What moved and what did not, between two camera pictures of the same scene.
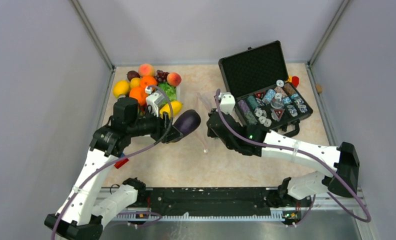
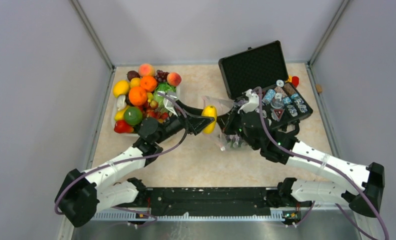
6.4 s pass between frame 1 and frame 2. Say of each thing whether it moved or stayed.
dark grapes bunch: stayed
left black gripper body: moved
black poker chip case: stayed
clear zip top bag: moved
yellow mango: moved
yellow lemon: stayed
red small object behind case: stayed
